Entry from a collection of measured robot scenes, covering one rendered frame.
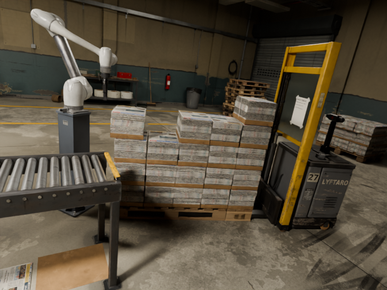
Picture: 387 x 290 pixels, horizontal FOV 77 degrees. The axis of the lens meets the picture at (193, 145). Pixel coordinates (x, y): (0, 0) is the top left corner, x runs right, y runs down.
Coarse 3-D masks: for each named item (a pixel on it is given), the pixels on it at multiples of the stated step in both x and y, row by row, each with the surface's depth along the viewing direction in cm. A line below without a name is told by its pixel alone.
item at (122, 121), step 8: (112, 112) 205; (120, 112) 208; (128, 112) 212; (136, 112) 217; (144, 112) 221; (112, 120) 207; (120, 120) 208; (128, 120) 210; (136, 120) 210; (144, 120) 211; (112, 128) 210; (120, 128) 211; (128, 128) 212; (136, 128) 213
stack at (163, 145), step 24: (120, 144) 215; (144, 144) 219; (168, 144) 222; (192, 144) 226; (120, 168) 222; (144, 168) 226; (168, 168) 230; (192, 168) 233; (216, 168) 238; (144, 192) 244; (168, 192) 239; (192, 192) 242; (216, 192) 246; (120, 216) 239; (144, 216) 244; (168, 216) 247; (216, 216) 256
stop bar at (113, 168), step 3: (105, 153) 180; (108, 153) 181; (105, 156) 177; (108, 156) 176; (108, 159) 170; (111, 159) 171; (108, 162) 167; (111, 162) 166; (111, 165) 162; (114, 165) 162; (111, 168) 158; (114, 168) 158; (114, 171) 153; (117, 171) 154; (114, 174) 151; (117, 174) 150; (117, 177) 147; (120, 177) 148
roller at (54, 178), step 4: (52, 160) 163; (56, 160) 164; (52, 164) 157; (56, 164) 158; (52, 168) 152; (56, 168) 153; (52, 172) 147; (56, 172) 148; (52, 176) 142; (56, 176) 143; (52, 180) 138; (56, 180) 139; (52, 184) 134; (56, 184) 135
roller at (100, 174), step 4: (92, 156) 179; (96, 156) 178; (92, 160) 174; (96, 160) 171; (96, 164) 166; (100, 164) 167; (96, 168) 161; (100, 168) 160; (96, 172) 157; (100, 172) 155; (100, 176) 150; (104, 176) 151; (100, 180) 146; (104, 180) 145
